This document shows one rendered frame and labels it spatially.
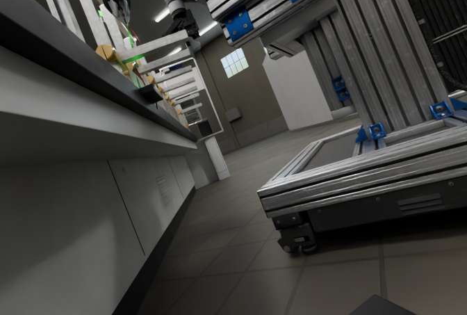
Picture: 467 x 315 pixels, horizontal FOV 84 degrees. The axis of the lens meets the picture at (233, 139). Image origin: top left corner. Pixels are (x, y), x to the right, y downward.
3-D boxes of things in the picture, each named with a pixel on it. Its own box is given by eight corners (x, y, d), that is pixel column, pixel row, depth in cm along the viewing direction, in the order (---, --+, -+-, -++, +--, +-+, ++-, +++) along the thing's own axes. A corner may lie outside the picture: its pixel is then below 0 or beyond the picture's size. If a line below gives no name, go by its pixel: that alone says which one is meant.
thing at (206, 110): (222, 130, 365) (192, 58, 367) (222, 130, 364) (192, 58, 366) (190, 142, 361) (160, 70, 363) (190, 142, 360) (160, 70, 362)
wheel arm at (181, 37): (190, 43, 93) (185, 32, 93) (189, 39, 90) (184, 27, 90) (71, 86, 90) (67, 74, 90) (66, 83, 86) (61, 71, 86)
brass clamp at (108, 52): (130, 69, 95) (125, 56, 95) (116, 55, 81) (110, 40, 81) (114, 75, 94) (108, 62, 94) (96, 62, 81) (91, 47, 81)
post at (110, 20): (151, 108, 112) (110, 6, 113) (149, 107, 108) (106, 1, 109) (142, 111, 112) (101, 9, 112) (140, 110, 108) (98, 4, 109)
